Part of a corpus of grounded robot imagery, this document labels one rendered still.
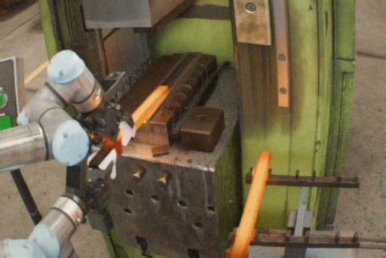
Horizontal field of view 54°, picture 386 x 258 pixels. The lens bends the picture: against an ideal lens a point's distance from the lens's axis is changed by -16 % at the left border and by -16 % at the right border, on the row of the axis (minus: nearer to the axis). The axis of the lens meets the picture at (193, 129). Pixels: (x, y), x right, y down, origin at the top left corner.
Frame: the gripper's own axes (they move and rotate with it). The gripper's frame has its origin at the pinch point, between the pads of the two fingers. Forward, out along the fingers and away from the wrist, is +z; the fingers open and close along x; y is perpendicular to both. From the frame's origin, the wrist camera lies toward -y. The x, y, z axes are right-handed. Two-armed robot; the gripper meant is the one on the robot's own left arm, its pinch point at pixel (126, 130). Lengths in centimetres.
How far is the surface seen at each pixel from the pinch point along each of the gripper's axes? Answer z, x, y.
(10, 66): -13.1, -43.5, -10.6
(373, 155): 155, 77, -70
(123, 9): -23.3, 0.4, -21.9
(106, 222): 64, -34, 16
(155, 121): 5.7, 4.4, -6.0
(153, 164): 10.7, 5.1, 4.0
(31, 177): 118, -133, -5
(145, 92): 12.7, -5.5, -18.3
